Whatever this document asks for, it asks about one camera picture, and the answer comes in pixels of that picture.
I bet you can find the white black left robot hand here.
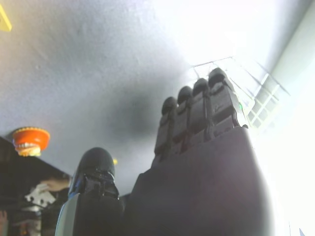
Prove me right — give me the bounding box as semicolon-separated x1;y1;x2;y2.
55;67;281;236

